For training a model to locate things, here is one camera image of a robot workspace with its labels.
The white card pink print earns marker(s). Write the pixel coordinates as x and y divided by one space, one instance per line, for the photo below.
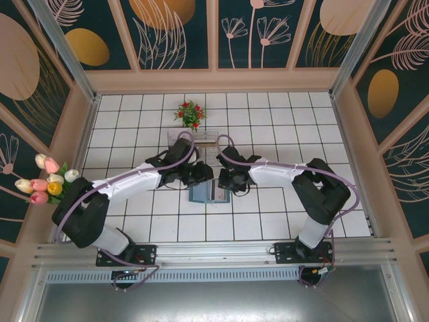
222 195

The blue card holder wallet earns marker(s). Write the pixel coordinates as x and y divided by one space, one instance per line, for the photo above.
199 194

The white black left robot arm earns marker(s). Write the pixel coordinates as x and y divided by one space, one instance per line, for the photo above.
130 181

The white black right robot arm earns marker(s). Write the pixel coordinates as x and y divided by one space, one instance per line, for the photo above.
275 174

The gold card stack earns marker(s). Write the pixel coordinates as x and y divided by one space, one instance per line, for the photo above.
206 145

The clear acrylic card stand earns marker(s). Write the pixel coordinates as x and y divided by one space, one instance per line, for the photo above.
207 137

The small red flower plant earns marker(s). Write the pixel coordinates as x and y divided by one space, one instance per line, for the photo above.
190 114

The artificial tulip bouquet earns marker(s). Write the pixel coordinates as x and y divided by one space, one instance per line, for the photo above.
40 184

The aluminium mounting rail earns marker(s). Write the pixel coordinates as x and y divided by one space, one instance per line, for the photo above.
214 253

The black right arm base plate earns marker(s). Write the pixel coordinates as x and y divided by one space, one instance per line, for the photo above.
285 253

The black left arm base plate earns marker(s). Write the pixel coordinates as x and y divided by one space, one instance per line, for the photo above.
147 255

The aluminium frame post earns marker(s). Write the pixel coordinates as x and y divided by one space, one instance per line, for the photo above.
365 47
63 50

